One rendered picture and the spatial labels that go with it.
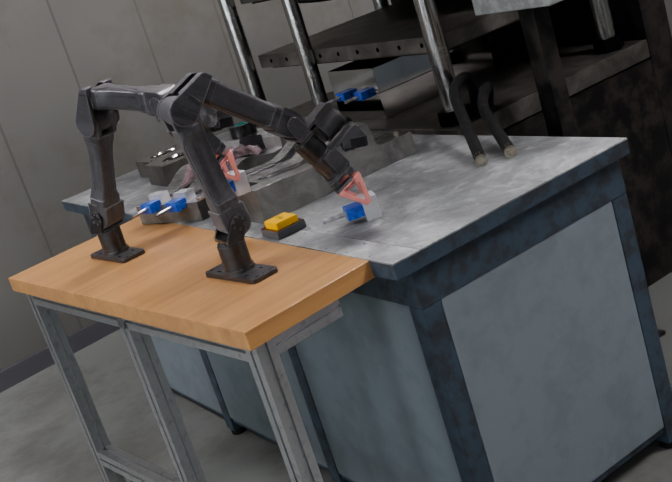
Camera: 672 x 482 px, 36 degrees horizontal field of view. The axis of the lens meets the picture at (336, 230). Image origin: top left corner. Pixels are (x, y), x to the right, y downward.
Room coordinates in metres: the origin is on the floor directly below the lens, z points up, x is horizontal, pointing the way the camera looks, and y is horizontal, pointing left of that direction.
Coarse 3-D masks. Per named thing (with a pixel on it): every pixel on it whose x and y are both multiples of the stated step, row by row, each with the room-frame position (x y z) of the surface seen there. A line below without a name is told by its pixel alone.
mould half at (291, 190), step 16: (368, 128) 2.69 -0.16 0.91; (288, 144) 2.85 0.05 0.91; (368, 144) 2.69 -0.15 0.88; (384, 144) 2.71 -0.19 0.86; (400, 144) 2.73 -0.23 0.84; (272, 160) 2.82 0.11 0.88; (288, 160) 2.76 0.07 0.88; (352, 160) 2.66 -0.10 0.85; (368, 160) 2.68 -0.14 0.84; (384, 160) 2.70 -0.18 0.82; (256, 176) 2.66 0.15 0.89; (288, 176) 2.56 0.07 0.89; (304, 176) 2.58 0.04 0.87; (320, 176) 2.60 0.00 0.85; (256, 192) 2.51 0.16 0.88; (272, 192) 2.53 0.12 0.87; (288, 192) 2.55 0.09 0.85; (304, 192) 2.58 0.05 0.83; (320, 192) 2.60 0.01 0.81; (256, 208) 2.53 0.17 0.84; (272, 208) 2.53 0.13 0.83; (288, 208) 2.55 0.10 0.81
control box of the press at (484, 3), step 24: (480, 0) 2.96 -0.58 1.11; (504, 0) 2.88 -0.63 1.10; (528, 0) 2.80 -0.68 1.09; (552, 0) 2.74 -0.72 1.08; (528, 24) 2.89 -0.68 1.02; (528, 48) 2.91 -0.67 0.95; (552, 48) 2.88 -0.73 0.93; (552, 72) 2.87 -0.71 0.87; (552, 96) 2.87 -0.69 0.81; (552, 120) 2.89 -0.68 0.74
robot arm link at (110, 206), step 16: (96, 112) 2.57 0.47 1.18; (112, 112) 2.60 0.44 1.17; (112, 128) 2.60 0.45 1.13; (96, 144) 2.58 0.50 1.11; (112, 144) 2.62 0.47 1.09; (96, 160) 2.60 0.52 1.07; (112, 160) 2.62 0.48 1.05; (96, 176) 2.61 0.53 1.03; (112, 176) 2.62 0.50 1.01; (96, 192) 2.62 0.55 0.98; (112, 192) 2.63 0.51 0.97; (96, 208) 2.63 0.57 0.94; (112, 208) 2.63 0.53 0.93
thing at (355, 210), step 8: (368, 192) 2.30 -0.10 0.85; (376, 200) 2.27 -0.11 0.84; (344, 208) 2.28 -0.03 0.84; (352, 208) 2.26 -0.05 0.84; (360, 208) 2.27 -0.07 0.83; (368, 208) 2.26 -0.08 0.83; (376, 208) 2.27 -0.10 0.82; (336, 216) 2.28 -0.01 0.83; (344, 216) 2.28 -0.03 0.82; (352, 216) 2.26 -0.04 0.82; (360, 216) 2.27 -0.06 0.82; (368, 216) 2.26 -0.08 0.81; (376, 216) 2.27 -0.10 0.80
